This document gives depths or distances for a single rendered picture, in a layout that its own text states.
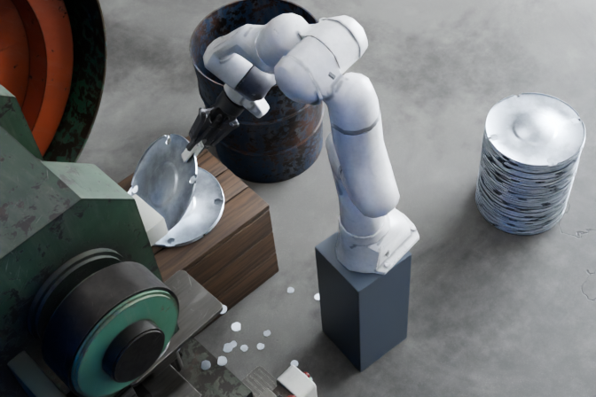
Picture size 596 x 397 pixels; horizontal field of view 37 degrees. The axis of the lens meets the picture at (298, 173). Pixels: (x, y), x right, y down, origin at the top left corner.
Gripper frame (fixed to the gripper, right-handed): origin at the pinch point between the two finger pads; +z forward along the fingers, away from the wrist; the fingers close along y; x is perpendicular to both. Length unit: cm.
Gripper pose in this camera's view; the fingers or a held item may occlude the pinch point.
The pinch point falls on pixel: (192, 151)
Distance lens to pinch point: 246.4
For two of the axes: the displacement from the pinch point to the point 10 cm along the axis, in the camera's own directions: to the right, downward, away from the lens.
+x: 3.6, 7.0, -6.1
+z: -6.0, 6.8, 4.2
